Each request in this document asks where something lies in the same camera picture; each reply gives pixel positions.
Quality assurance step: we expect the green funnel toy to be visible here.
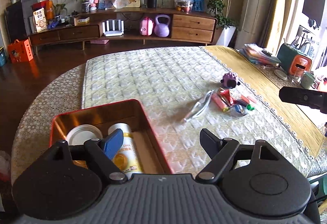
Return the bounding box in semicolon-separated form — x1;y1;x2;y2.
246;104;255;111

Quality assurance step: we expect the green mug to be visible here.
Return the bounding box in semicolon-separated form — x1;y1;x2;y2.
300;71;317;90

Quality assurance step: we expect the white yellow supplement bottle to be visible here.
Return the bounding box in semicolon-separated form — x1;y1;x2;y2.
108;123;143;179

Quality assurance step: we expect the yellow woven table runner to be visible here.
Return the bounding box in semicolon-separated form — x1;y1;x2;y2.
205;46;325;157

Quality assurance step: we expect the white round lid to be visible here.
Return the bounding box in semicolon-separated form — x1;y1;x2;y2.
65;124;103;145

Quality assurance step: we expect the green orange storage box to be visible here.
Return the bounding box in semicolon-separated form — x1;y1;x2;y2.
277;44;312;75

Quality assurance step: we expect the round white coaster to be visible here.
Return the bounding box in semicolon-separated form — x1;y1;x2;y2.
274;69;288;81

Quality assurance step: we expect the clear bottle blue label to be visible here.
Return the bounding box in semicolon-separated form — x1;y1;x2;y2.
229;104;248;117

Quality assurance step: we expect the red metal tin box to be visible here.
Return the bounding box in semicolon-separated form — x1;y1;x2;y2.
49;99;172;174

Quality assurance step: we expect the red snack packet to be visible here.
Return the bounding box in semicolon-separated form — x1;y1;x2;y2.
217;87;234;107

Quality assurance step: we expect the purple spiky toy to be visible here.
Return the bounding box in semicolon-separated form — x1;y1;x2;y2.
221;72;241;89

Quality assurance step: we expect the quilted cream table mat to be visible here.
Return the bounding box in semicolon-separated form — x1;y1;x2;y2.
82;47;313;175

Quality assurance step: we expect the stack of books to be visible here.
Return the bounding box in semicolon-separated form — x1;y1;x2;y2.
238;44;281;65

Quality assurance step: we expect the white wifi router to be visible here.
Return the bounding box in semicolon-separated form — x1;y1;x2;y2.
102;19;124;37

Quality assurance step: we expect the orange gift bag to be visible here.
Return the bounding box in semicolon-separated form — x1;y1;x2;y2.
7;39;33;64

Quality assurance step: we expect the pink toy suitcase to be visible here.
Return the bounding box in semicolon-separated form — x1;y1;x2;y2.
140;16;154;36

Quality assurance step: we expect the purple kettlebell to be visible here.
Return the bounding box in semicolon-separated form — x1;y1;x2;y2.
154;14;171;37

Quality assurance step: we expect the wooden tv console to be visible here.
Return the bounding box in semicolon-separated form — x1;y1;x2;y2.
29;8;217;52

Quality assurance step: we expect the snack box on console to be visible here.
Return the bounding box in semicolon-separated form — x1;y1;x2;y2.
33;8;47;32

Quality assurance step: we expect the plastic bag of fruit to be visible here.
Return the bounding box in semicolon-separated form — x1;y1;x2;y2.
174;0;193;12

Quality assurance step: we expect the dark cabinet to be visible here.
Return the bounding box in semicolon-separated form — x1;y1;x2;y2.
4;0;38;43

